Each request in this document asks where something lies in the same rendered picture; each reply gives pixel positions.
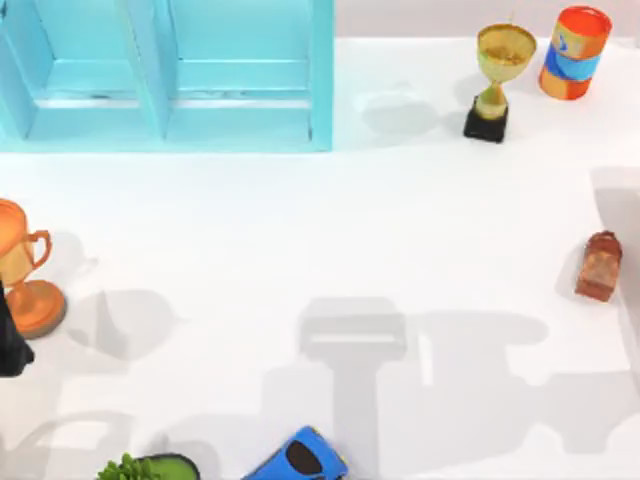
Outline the blue toy car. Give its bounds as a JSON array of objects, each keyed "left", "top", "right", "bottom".
[{"left": 241, "top": 425, "right": 350, "bottom": 480}]

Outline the light blue rack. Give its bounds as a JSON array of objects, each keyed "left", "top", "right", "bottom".
[{"left": 0, "top": 0, "right": 335, "bottom": 154}]

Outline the brown bread loaf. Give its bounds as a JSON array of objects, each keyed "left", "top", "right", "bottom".
[{"left": 574, "top": 230, "right": 624, "bottom": 304}]

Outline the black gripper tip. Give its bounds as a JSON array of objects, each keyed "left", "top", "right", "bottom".
[{"left": 0, "top": 279, "right": 36, "bottom": 379}]

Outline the gold trophy with black base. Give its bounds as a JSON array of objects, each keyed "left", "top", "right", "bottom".
[{"left": 462, "top": 22, "right": 538, "bottom": 145}]

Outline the green plant in pot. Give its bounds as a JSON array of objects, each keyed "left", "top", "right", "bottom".
[{"left": 95, "top": 452, "right": 201, "bottom": 480}]

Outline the orange trophy with handles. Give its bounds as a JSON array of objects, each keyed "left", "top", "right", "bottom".
[{"left": 0, "top": 198, "right": 68, "bottom": 341}]

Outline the orange and blue can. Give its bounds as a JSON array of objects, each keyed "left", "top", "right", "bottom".
[{"left": 537, "top": 5, "right": 613, "bottom": 102}]

